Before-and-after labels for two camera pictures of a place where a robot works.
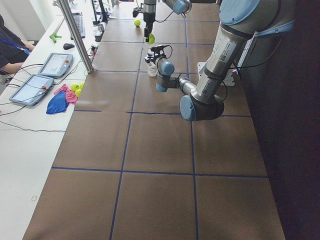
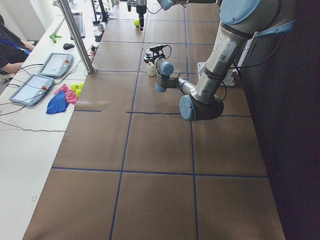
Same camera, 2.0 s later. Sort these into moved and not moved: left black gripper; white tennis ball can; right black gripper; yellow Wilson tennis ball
Moved: right black gripper
Not moved: white tennis ball can; yellow Wilson tennis ball; left black gripper
